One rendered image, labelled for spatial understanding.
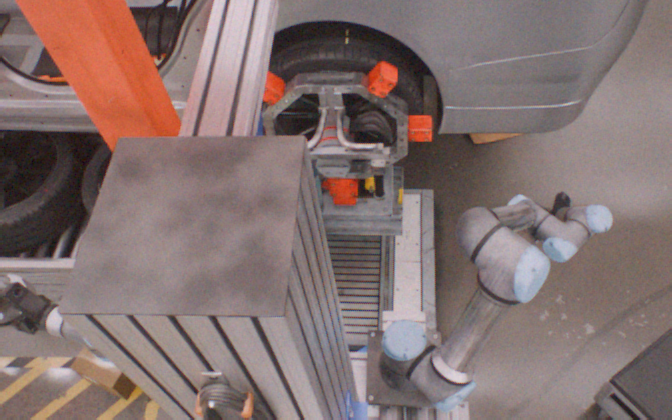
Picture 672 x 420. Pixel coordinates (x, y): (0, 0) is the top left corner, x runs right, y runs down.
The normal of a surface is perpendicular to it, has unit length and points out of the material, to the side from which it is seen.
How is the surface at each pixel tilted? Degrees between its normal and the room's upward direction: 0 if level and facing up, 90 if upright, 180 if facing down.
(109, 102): 90
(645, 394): 0
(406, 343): 7
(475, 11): 90
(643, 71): 0
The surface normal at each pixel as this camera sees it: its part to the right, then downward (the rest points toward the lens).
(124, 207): -0.09, -0.57
